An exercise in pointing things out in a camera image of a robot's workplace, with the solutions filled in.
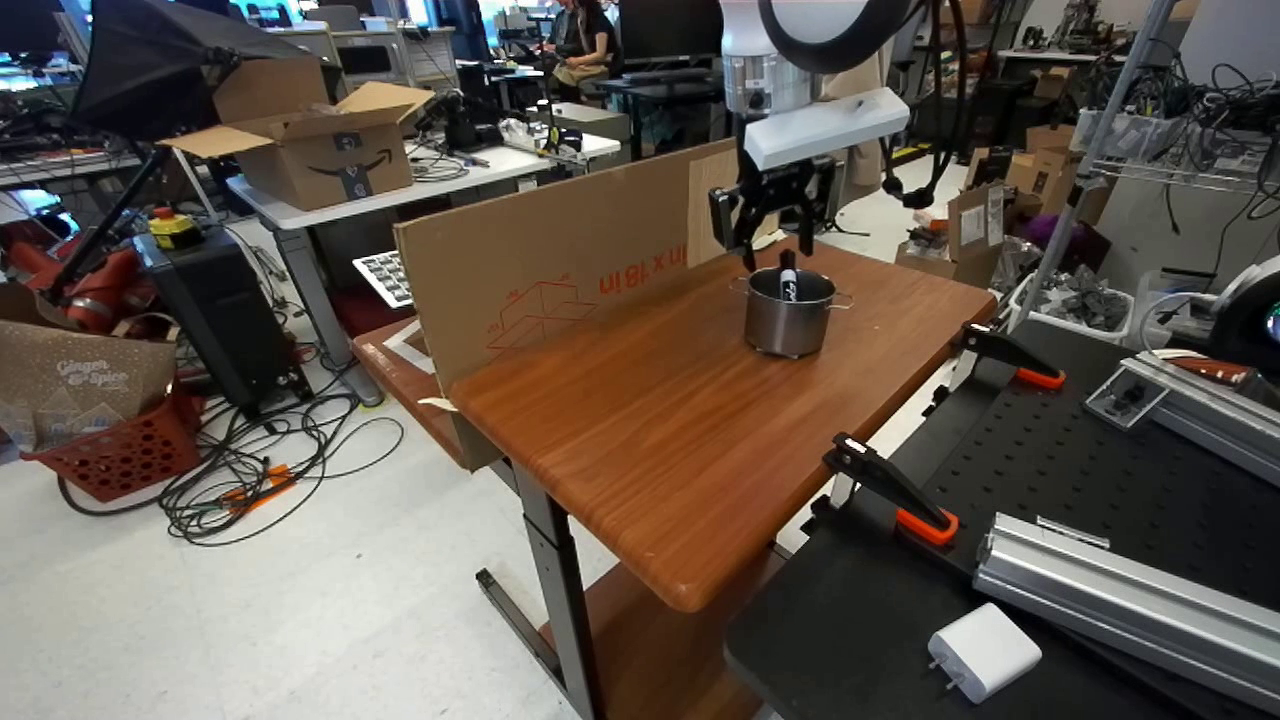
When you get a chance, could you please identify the tangled floor cables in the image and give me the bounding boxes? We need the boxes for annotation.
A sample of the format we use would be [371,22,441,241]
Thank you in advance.
[50,382,411,553]

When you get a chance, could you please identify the black perforated breadboard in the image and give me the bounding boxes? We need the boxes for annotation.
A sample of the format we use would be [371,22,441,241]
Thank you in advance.
[724,314,1280,720]

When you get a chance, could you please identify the black orange bar clamp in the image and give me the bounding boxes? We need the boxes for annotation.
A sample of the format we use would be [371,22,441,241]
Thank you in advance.
[820,431,965,556]
[961,318,1072,400]

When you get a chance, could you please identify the black equipment case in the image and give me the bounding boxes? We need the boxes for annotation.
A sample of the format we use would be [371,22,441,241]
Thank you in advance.
[131,216,300,416]

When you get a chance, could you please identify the black photo umbrella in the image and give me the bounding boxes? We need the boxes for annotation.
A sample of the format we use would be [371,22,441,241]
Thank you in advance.
[64,0,315,142]

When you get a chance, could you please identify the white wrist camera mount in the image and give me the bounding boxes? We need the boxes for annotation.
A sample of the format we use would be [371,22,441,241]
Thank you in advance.
[741,84,914,176]

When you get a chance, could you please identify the seated person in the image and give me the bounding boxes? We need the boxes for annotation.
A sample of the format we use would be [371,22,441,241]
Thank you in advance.
[545,0,629,93]

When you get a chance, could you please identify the brown paper bag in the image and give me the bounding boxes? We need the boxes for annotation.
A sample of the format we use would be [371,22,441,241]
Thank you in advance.
[0,314,180,454]

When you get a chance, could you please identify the yellow red emergency stop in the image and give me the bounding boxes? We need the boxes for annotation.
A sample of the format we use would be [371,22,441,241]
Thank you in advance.
[144,205,205,254]

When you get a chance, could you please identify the small steel pot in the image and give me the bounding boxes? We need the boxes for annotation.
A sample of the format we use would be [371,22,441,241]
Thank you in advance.
[741,265,839,364]

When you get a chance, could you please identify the red plastic basket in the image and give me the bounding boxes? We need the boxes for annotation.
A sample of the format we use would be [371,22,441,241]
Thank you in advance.
[22,397,206,508]

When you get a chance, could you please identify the aluminium extrusion rail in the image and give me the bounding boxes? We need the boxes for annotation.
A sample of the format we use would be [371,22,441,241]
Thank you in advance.
[971,512,1280,714]
[1081,343,1280,491]

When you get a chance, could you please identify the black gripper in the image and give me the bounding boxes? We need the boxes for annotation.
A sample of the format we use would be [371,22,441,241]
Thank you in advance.
[707,147,826,277]

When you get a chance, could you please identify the black metal table frame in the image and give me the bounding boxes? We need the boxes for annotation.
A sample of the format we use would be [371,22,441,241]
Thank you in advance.
[471,454,613,720]

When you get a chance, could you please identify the red machine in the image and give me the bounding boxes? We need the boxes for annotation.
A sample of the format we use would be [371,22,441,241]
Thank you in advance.
[0,225,152,334]

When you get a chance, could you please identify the white power adapter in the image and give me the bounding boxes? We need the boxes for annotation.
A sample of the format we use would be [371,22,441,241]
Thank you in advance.
[922,599,1047,707]

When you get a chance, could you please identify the open cardboard shipping box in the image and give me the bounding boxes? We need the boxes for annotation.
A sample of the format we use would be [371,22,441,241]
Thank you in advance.
[154,51,441,216]

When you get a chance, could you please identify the white grey work table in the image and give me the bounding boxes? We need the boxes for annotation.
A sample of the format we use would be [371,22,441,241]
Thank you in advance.
[219,131,590,402]

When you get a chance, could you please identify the slanted metal pole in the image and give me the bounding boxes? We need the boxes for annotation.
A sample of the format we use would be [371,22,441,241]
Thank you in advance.
[1017,0,1174,331]

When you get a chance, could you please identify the checkered calibration board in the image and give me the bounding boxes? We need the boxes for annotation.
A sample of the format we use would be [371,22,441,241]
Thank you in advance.
[346,243,418,312]

